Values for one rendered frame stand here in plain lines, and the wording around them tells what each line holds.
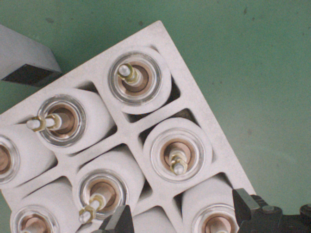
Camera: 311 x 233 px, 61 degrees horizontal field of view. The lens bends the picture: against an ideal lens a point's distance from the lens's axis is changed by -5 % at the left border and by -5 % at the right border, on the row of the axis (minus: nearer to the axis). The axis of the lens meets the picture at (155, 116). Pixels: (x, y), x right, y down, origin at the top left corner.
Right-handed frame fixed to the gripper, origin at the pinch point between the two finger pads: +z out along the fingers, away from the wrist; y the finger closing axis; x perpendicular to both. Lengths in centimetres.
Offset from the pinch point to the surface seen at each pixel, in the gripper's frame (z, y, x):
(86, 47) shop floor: 47, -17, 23
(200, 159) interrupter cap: 21.7, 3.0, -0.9
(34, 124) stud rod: 13.2, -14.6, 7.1
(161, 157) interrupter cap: 21.7, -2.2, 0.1
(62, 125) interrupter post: 19.7, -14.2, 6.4
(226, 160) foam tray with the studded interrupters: 29.0, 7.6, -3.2
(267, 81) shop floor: 47, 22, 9
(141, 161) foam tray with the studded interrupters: 29.0, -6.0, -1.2
